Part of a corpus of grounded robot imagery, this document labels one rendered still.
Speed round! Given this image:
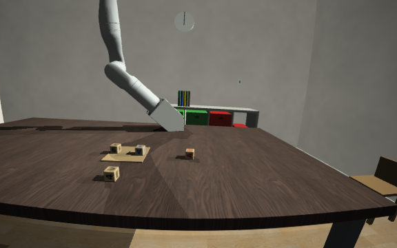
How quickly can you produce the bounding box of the tan flat mat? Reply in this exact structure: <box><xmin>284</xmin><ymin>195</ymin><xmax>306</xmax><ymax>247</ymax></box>
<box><xmin>101</xmin><ymin>146</ymin><xmax>150</xmax><ymax>163</ymax></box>

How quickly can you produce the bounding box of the yellow block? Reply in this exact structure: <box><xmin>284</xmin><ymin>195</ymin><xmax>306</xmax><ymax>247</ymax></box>
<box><xmin>110</xmin><ymin>143</ymin><xmax>121</xmax><ymax>154</ymax></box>
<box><xmin>185</xmin><ymin>149</ymin><xmax>194</xmax><ymax>159</ymax></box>
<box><xmin>103</xmin><ymin>166</ymin><xmax>119</xmax><ymax>182</ymax></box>
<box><xmin>135</xmin><ymin>145</ymin><xmax>145</xmax><ymax>156</ymax></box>

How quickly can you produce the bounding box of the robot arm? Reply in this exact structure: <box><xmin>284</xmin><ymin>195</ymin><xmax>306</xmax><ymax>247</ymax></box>
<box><xmin>99</xmin><ymin>0</ymin><xmax>160</xmax><ymax>112</ymax></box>

